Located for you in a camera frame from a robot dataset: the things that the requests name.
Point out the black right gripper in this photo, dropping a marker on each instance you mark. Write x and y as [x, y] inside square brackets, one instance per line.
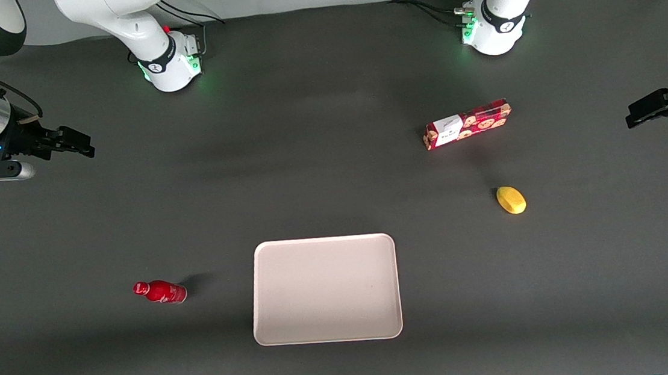
[26, 139]

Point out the red coke bottle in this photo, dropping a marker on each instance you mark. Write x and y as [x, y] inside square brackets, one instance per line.
[162, 292]

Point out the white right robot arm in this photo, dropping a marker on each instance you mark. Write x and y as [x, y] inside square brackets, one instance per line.
[132, 24]

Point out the white rectangular tray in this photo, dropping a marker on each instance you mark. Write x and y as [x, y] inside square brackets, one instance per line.
[325, 290]

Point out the yellow lemon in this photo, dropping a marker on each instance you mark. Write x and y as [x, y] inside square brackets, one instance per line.
[511, 200]

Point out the red cookie box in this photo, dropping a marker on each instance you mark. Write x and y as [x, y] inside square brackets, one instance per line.
[467, 124]

